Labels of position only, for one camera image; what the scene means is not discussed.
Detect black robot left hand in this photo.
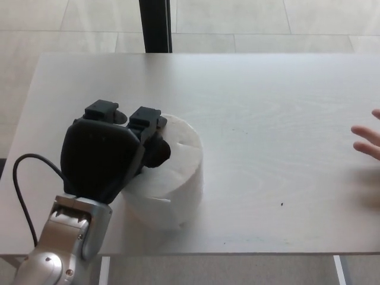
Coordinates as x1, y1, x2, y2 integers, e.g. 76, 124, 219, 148
60, 100, 172, 205

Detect bare person hand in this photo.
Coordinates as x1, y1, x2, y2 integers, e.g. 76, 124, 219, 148
351, 108, 380, 209

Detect white toilet paper roll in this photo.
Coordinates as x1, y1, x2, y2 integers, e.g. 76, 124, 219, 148
121, 113, 205, 232

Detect white metal table leg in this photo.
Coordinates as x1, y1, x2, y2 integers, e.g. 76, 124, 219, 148
0, 254, 28, 270
332, 255, 347, 285
99, 256, 112, 285

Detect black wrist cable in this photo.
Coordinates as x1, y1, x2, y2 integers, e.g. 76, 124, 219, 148
13, 153, 68, 248

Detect black vertical post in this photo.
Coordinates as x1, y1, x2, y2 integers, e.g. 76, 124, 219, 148
138, 0, 173, 54

